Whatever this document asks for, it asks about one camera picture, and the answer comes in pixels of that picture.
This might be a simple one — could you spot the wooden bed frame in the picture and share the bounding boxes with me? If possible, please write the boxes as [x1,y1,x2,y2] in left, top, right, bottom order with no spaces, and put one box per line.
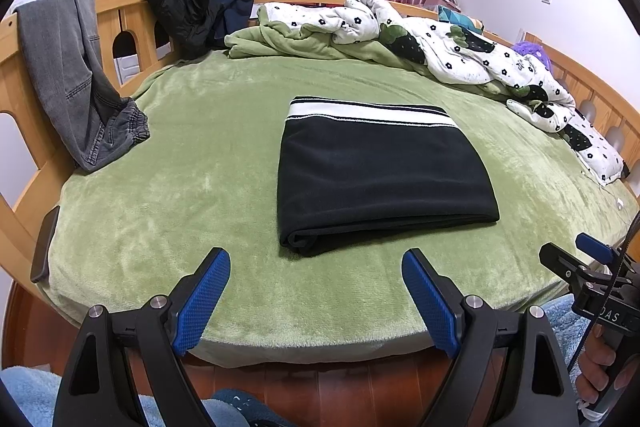
[0,0,640,308]

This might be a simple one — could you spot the black white-striped pants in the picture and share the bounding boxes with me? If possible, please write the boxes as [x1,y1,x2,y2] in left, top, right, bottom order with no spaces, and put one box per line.
[276,96,501,258]

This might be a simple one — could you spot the black jacket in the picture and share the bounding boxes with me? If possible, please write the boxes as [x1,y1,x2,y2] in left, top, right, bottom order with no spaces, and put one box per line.
[122,0,223,60]

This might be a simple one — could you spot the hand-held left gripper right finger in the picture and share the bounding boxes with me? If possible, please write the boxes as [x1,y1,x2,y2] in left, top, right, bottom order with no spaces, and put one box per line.
[401,248,581,427]

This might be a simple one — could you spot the navy slipper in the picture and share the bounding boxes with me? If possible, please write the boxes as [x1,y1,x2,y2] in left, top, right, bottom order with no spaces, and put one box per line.
[210,389,296,427]

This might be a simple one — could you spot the teal patterned pillow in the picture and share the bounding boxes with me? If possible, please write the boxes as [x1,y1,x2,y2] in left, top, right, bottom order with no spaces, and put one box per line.
[437,4,483,30]

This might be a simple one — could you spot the white floral quilt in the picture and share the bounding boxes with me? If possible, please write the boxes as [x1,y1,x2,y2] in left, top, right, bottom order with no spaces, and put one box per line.
[255,0,626,185]

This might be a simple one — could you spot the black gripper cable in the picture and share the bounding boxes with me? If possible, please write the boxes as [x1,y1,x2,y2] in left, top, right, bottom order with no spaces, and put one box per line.
[565,212,640,370]

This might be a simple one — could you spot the person's right hand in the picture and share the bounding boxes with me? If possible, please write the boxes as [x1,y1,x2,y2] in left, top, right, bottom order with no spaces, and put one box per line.
[575,338,621,403]

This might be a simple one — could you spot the black phone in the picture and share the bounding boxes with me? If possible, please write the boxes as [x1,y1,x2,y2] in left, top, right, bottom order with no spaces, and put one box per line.
[30,206,62,284]

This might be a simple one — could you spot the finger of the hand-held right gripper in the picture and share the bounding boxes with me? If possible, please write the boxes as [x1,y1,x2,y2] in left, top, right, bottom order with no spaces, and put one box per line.
[539,242,591,283]
[575,232,613,265]

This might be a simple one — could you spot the purple plush item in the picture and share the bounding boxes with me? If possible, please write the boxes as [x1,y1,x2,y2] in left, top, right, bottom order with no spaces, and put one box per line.
[512,39,556,72]

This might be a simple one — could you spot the grey jeans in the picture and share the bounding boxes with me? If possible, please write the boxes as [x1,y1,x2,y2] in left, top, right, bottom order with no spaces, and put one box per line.
[12,0,151,172]

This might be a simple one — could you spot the person's right leg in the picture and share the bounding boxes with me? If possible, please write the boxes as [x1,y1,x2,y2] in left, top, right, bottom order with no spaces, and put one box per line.
[542,297,596,370]

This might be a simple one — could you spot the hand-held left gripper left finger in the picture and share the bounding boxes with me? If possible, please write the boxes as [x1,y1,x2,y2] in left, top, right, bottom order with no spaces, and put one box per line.
[52,248,232,427]

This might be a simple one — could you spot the navy garment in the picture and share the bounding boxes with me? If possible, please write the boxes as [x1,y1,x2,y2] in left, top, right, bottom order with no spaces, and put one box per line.
[207,0,255,50]

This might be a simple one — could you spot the green fleece blanket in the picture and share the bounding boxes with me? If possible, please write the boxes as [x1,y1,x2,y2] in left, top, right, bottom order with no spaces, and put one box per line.
[47,24,640,365]

